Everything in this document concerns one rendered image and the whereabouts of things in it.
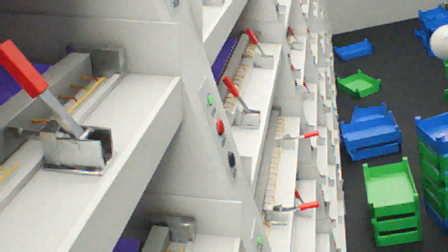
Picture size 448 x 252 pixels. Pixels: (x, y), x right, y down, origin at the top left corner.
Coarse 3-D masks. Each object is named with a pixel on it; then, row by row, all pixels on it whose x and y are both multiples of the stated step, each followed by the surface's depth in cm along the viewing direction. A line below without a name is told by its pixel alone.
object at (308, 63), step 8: (296, 0) 177; (296, 8) 178; (296, 16) 180; (304, 64) 189; (312, 64) 189; (320, 96) 199; (320, 104) 198; (320, 112) 200; (328, 136) 206; (328, 144) 208; (328, 152) 210; (336, 176) 216; (336, 184) 218; (344, 200) 233; (344, 208) 226
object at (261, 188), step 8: (272, 112) 119; (272, 120) 116; (272, 128) 112; (272, 136) 109; (272, 144) 106; (264, 152) 103; (272, 152) 105; (264, 160) 100; (264, 168) 97; (272, 168) 100; (264, 176) 95; (264, 184) 93; (256, 192) 90; (264, 192) 90; (256, 200) 88
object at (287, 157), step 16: (288, 112) 123; (288, 128) 118; (288, 160) 105; (272, 176) 99; (288, 176) 100; (272, 192) 94; (288, 192) 95; (272, 224) 86; (288, 224) 86; (272, 240) 82; (288, 240) 83
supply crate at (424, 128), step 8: (416, 120) 192; (424, 120) 195; (432, 120) 195; (440, 120) 196; (416, 128) 195; (424, 128) 196; (432, 128) 197; (440, 128) 196; (424, 136) 189; (432, 136) 192; (440, 136) 176; (432, 144) 183; (440, 144) 178; (440, 152) 179
